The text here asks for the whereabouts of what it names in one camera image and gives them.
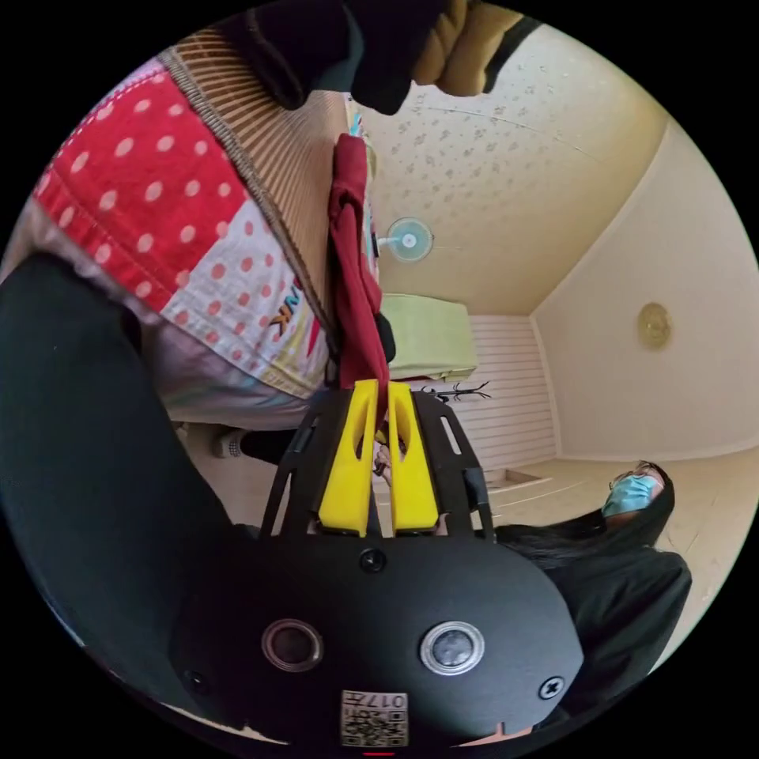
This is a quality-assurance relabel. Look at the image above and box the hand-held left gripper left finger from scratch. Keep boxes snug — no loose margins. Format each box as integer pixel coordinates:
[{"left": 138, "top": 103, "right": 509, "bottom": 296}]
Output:
[{"left": 317, "top": 379, "right": 380, "bottom": 538}]

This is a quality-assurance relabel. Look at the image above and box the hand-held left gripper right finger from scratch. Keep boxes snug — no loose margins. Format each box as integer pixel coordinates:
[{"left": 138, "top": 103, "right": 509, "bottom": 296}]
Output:
[{"left": 387, "top": 382, "right": 440, "bottom": 533}]

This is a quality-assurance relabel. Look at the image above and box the red long sleeve shirt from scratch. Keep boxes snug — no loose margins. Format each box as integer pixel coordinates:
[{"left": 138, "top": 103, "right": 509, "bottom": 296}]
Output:
[{"left": 327, "top": 132, "right": 393, "bottom": 394}]

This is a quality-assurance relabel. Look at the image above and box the person's left hand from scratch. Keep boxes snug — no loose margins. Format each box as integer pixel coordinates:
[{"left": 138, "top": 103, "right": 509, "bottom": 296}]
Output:
[{"left": 459, "top": 727, "right": 538, "bottom": 750}]

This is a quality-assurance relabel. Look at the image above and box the black coat rack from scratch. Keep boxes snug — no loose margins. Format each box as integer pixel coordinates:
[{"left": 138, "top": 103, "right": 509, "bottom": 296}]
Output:
[{"left": 419, "top": 381, "right": 493, "bottom": 406}]

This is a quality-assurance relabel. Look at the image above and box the green curtain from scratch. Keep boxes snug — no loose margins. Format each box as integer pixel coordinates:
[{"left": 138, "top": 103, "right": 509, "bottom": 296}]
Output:
[{"left": 379, "top": 293, "right": 480, "bottom": 382}]

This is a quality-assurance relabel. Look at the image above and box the person's body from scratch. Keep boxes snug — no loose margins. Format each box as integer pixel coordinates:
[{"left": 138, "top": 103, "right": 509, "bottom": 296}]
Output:
[{"left": 0, "top": 253, "right": 693, "bottom": 739}]

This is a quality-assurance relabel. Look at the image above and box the round ceiling lamp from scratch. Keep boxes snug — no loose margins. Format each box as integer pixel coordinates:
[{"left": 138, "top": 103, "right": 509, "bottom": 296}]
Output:
[{"left": 636, "top": 301, "right": 674, "bottom": 352}]

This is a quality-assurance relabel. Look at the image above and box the bed with woven mat and dotted quilt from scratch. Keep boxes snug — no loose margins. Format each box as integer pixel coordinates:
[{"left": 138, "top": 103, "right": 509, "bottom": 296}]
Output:
[{"left": 0, "top": 28, "right": 382, "bottom": 429}]

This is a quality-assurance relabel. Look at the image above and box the pile of clothes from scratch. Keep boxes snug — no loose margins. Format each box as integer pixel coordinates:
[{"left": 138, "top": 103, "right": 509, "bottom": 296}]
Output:
[{"left": 234, "top": 0, "right": 544, "bottom": 117}]

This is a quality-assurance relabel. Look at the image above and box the light blue wall fan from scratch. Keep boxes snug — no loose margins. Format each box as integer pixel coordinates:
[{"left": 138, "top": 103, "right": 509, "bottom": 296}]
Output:
[{"left": 372, "top": 216, "right": 437, "bottom": 266}]

